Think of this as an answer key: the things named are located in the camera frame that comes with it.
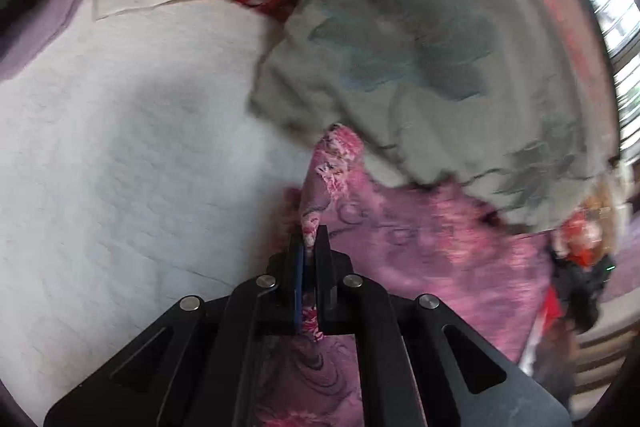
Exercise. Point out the purple floral garment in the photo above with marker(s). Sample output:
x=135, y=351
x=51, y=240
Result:
x=430, y=257

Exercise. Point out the white quilted bed cover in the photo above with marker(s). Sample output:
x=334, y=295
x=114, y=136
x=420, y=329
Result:
x=125, y=147

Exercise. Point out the lavender cloth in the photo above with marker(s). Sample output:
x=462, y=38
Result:
x=55, y=7

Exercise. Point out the grey floral pillow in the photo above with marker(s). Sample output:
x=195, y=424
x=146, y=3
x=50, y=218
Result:
x=425, y=47

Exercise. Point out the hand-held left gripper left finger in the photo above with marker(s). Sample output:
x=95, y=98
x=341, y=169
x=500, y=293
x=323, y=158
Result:
x=299, y=277

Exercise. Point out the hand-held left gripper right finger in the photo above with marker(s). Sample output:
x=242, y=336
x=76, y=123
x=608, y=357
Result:
x=323, y=267

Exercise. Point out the bright window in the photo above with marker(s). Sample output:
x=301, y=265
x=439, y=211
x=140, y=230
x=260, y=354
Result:
x=615, y=17

